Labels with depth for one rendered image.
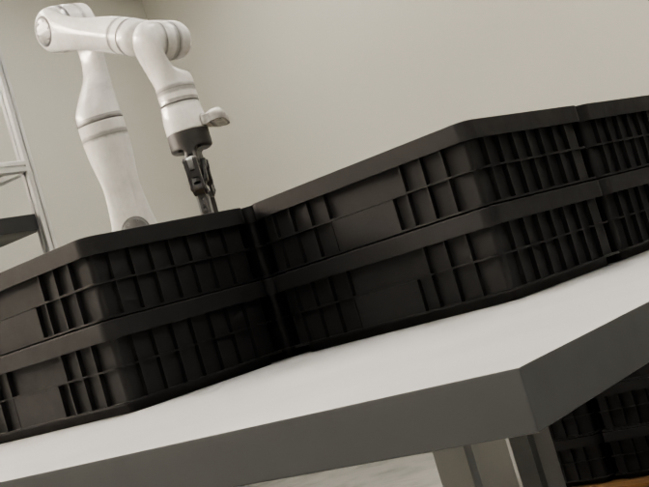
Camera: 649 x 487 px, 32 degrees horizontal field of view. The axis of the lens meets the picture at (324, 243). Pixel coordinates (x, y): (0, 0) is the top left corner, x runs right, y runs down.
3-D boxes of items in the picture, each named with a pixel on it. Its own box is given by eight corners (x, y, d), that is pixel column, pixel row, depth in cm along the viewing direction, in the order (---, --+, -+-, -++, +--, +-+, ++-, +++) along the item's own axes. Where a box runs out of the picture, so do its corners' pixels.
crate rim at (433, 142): (251, 221, 166) (246, 206, 166) (376, 195, 188) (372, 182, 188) (469, 138, 139) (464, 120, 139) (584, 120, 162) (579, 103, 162)
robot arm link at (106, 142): (77, 126, 219) (77, 132, 228) (120, 260, 220) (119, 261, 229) (124, 113, 221) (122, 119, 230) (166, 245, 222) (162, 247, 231)
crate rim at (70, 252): (-68, 318, 169) (-72, 302, 170) (92, 282, 192) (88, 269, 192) (86, 255, 143) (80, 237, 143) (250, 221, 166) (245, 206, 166)
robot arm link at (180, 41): (198, 21, 202) (151, 16, 212) (157, 22, 196) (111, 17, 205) (198, 61, 204) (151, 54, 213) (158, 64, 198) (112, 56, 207)
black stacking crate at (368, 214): (270, 284, 165) (249, 209, 166) (393, 251, 187) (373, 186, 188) (492, 214, 139) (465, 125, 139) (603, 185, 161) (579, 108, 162)
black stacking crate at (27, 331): (-49, 380, 169) (-70, 306, 170) (108, 336, 191) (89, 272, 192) (107, 329, 143) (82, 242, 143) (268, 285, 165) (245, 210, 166)
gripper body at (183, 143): (171, 137, 205) (184, 187, 205) (161, 131, 197) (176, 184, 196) (211, 126, 205) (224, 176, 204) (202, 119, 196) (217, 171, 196)
